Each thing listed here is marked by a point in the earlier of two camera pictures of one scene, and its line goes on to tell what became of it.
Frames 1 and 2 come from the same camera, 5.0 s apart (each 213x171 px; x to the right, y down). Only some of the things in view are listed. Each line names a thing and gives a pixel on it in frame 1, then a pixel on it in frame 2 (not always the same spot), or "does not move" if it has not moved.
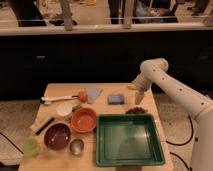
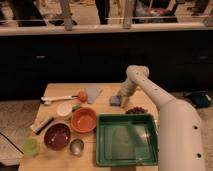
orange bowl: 83,120 does not move
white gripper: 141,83 → 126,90
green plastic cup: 32,147 does not move
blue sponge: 116,99 does not move
